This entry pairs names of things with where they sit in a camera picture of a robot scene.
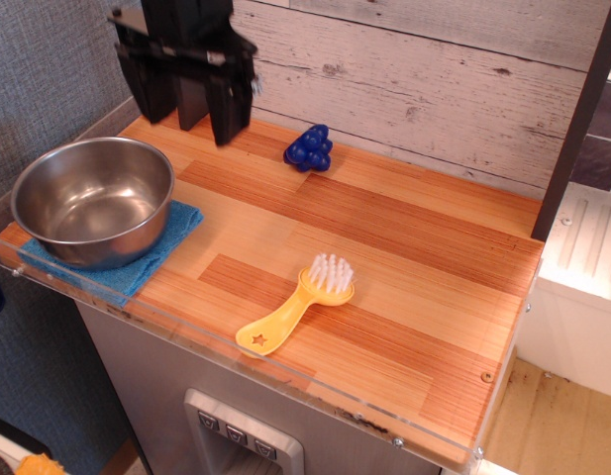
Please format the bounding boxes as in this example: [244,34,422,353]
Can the silver dispenser panel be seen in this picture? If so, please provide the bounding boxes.
[184,388,305,474]

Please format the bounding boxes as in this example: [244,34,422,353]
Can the orange object bottom left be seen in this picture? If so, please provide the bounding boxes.
[15,453,66,475]

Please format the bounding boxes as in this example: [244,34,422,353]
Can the clear acrylic table guard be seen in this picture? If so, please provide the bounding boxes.
[0,187,543,466]

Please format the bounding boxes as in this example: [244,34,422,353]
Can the stainless steel bowl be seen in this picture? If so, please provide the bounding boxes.
[11,137,175,270]

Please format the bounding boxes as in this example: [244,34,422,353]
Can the dark left frame post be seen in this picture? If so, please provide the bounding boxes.
[176,77,209,131]

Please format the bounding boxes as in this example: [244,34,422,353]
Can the dark frame post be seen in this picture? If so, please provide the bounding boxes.
[176,77,209,131]
[531,6,611,241]

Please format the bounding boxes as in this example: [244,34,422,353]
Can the grey toy fridge cabinet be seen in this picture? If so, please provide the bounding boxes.
[77,303,441,474]

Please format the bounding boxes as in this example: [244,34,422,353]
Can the white toy sink unit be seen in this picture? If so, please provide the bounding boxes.
[516,183,611,396]

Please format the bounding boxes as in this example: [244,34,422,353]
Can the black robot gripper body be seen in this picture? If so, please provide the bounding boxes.
[108,1,259,94]

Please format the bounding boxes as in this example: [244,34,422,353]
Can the dark right frame post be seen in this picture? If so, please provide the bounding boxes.
[531,6,611,241]

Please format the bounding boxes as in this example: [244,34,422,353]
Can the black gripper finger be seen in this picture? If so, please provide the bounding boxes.
[115,45,176,124]
[207,58,255,145]

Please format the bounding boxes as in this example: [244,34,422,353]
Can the yellow brush white bristles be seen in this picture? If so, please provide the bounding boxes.
[235,253,355,357]

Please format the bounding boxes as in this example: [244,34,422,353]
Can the blue toy grape bunch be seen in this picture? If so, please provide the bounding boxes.
[283,124,334,172]

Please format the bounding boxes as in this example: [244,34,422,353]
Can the blue folded cloth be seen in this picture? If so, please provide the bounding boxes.
[18,200,205,298]

